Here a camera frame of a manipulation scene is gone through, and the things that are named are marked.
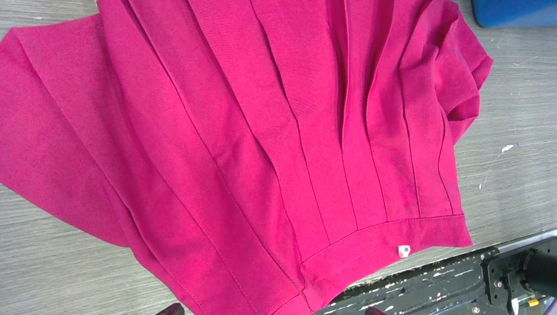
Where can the magenta skirt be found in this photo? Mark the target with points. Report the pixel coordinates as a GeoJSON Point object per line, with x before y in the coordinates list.
{"type": "Point", "coordinates": [257, 157]}

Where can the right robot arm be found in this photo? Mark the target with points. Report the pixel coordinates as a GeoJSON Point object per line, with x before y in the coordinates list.
{"type": "Point", "coordinates": [538, 270]}

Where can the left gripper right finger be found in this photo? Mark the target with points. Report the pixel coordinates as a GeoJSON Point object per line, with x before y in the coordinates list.
{"type": "Point", "coordinates": [373, 311]}

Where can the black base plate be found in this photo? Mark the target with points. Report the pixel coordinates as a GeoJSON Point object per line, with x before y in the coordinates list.
{"type": "Point", "coordinates": [485, 281]}

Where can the blue plastic bin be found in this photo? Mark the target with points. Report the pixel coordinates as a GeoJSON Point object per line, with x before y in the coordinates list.
{"type": "Point", "coordinates": [514, 13]}

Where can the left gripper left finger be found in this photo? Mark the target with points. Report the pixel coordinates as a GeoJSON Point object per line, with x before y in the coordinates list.
{"type": "Point", "coordinates": [173, 309]}

